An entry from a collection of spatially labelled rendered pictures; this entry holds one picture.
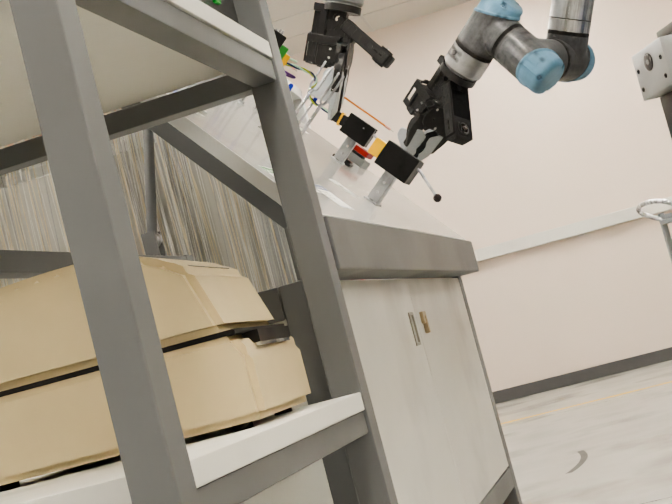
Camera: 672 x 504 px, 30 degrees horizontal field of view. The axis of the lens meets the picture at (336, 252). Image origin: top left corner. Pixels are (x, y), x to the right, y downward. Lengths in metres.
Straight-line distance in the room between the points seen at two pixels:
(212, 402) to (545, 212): 9.40
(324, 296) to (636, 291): 9.16
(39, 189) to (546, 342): 7.57
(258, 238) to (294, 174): 1.73
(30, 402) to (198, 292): 0.19
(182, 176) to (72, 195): 2.27
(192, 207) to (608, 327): 7.61
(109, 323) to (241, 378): 0.31
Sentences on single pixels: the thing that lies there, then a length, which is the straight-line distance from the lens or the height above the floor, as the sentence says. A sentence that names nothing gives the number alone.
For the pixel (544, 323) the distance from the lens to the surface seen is 10.48.
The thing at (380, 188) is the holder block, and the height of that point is 0.95.
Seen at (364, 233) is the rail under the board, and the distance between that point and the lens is 1.63.
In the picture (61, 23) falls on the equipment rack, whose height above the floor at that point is 0.97.
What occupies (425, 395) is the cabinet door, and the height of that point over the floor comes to 0.61.
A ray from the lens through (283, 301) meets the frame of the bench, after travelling 1.47.
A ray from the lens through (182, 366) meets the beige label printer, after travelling 1.16.
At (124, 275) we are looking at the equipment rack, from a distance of 0.85.
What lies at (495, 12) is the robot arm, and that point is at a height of 1.21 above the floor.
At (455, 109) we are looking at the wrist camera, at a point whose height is 1.07.
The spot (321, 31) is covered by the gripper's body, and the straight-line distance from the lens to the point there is 2.36.
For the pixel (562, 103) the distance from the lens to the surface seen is 10.59.
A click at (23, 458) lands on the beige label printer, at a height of 0.69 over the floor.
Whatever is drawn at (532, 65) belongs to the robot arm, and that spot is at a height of 1.09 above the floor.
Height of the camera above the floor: 0.70
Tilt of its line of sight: 5 degrees up
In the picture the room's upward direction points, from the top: 15 degrees counter-clockwise
